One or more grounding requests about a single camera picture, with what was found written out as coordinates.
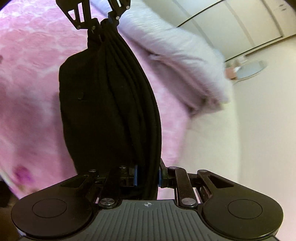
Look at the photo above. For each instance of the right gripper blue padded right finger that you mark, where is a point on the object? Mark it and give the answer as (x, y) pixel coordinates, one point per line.
(177, 178)

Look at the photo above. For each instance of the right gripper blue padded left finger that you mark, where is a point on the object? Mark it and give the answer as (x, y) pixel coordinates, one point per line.
(108, 188)

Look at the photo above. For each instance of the black garment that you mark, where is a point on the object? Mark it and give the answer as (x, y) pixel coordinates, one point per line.
(109, 113)

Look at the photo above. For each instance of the pink floral bed sheet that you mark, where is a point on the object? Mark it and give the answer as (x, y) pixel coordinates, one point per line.
(36, 38)

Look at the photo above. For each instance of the white striped quilt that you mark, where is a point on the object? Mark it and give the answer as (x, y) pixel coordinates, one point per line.
(185, 63)

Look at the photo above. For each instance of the round glass side table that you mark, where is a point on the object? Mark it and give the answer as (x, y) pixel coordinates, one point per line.
(244, 71)

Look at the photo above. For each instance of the white wardrobe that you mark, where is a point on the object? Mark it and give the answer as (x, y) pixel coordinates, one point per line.
(234, 27)

